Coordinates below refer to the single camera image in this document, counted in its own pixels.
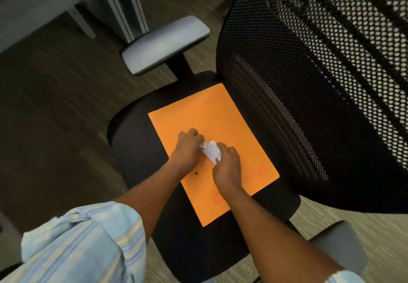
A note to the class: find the person's left hand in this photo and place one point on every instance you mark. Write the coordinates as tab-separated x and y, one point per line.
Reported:
185	152

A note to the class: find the person's right hand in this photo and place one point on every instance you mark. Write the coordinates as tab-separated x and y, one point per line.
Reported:
228	171

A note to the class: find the person's right fingers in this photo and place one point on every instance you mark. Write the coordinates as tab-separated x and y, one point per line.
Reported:
229	153

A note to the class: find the person's left fingers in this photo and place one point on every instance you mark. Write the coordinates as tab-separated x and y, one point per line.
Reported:
195	137

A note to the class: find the white paper piece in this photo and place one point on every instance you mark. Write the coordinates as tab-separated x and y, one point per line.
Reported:
210	150

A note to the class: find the person's right forearm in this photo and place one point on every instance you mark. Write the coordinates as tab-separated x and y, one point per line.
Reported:
274	231

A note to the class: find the person's left forearm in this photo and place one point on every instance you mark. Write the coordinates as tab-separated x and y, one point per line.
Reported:
149	193

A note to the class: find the orange paper envelope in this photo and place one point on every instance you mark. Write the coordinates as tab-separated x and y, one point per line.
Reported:
204	114

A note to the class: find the grey chair armrest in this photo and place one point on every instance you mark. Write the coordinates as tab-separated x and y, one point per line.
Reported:
342	244
165	43

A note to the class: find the black mesh chair backrest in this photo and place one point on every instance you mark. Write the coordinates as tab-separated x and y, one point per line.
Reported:
312	101

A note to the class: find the black office chair seat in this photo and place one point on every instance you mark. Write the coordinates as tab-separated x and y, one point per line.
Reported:
188	247

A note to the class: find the grey partition panel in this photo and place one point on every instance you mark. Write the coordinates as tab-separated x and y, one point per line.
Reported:
122	2

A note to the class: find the blue striped shirt sleeve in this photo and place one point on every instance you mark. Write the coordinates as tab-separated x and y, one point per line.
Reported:
79	244
346	277

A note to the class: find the grey desk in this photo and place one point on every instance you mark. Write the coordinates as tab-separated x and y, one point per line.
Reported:
35	5

